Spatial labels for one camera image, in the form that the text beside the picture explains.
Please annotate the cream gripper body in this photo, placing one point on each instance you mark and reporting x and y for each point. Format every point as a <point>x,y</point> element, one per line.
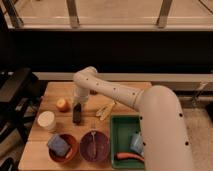
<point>80,95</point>

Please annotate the black eraser block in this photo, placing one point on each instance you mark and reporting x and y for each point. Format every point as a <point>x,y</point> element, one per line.
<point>77,111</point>

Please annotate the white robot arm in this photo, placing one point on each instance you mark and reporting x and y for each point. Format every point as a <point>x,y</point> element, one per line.
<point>164,133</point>

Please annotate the bunch of dark grapes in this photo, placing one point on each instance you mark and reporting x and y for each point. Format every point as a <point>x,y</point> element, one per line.
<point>93,92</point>

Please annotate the orange apple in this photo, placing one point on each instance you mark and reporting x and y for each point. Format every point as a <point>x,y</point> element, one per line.
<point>62,105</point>

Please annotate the banana peel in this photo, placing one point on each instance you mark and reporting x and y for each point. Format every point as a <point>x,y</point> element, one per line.
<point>105,110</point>

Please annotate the metal fork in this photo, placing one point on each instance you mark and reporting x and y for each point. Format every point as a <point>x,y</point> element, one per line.
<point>93,134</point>

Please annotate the white lidded cup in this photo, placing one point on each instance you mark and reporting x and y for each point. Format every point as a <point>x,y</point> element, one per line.
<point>47,121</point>

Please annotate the red-brown bowl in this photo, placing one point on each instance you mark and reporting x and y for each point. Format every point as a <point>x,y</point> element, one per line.
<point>71,140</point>

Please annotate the green plastic tray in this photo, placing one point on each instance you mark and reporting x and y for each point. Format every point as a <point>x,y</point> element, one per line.
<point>122,128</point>

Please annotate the blue sponge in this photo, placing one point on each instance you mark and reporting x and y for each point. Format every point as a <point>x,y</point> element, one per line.
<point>58,145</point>

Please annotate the purple bowl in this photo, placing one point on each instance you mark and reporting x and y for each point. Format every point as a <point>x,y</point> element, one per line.
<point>102,145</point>

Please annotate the black equipment stand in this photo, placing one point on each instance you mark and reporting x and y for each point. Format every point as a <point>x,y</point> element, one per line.
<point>16,94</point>

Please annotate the orange carrot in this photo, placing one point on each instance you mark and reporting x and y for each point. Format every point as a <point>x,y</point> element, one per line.
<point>125,155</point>

